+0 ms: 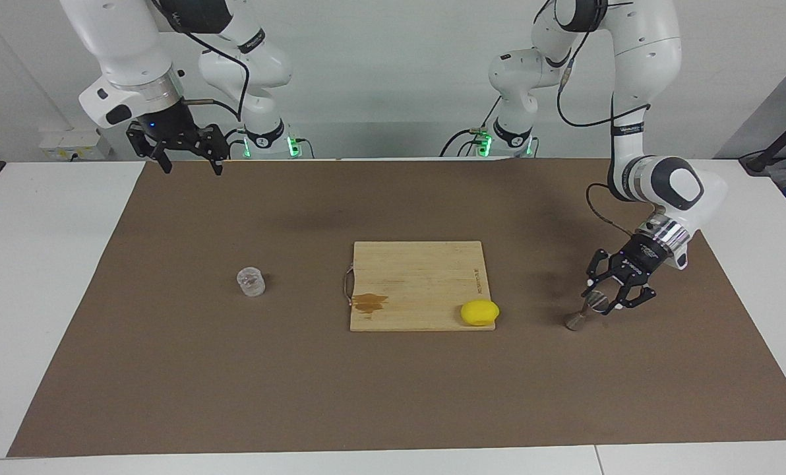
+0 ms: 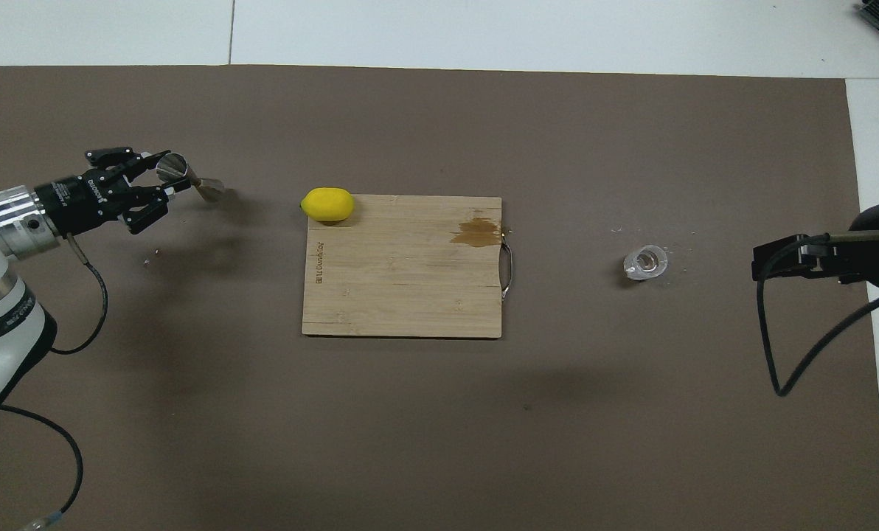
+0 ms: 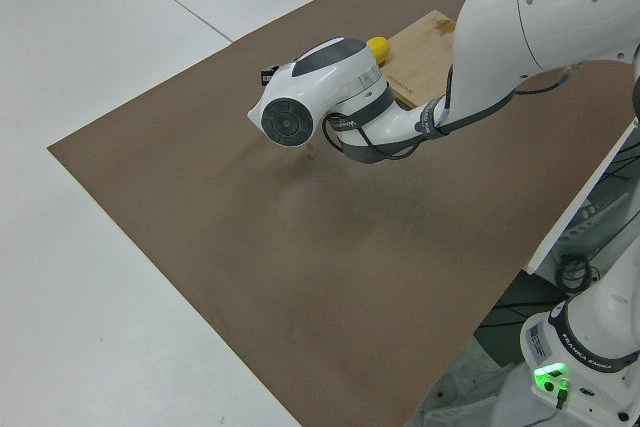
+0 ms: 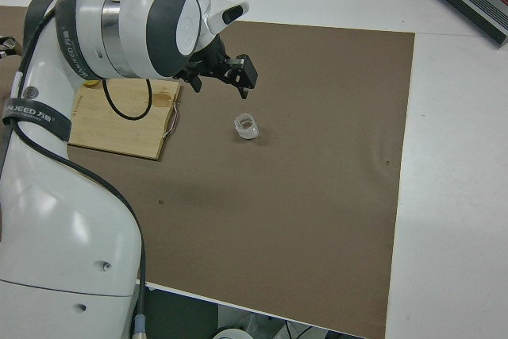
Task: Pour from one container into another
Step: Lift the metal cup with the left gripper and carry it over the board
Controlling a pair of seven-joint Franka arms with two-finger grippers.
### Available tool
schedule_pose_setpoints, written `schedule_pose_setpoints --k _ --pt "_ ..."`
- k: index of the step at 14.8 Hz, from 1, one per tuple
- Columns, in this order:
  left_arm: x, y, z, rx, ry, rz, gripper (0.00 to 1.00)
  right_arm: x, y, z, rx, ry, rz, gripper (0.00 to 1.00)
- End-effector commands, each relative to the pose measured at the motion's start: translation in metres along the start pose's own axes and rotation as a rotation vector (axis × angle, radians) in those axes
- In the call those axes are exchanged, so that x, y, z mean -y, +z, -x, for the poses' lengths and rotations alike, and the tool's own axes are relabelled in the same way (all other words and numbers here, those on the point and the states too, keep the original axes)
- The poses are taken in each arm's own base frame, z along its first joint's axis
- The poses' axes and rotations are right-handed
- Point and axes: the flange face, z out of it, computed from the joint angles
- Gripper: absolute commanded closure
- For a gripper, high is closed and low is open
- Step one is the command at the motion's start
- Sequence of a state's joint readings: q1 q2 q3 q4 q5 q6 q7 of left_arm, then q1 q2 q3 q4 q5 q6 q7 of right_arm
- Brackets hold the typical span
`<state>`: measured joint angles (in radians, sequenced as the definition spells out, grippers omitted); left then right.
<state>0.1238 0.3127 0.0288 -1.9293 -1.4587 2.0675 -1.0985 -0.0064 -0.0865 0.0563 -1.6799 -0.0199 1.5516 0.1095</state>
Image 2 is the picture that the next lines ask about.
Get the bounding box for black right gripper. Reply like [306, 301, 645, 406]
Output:
[753, 193, 879, 290]

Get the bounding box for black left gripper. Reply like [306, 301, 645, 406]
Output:
[35, 146, 191, 237]

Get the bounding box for steel cocktail jigger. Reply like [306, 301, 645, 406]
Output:
[156, 153, 225, 204]

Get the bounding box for small clear glass cup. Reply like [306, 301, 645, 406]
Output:
[623, 245, 669, 282]

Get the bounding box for yellow lemon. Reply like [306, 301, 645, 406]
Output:
[300, 187, 355, 223]

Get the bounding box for wooden cutting board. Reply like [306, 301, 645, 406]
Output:
[302, 195, 514, 339]

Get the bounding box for brown table mat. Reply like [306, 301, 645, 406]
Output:
[0, 65, 879, 531]

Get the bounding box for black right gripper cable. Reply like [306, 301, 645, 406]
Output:
[757, 232, 879, 398]

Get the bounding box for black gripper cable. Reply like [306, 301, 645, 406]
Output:
[757, 232, 879, 398]
[0, 235, 110, 531]

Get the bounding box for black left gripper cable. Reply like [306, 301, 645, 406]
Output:
[0, 235, 110, 531]

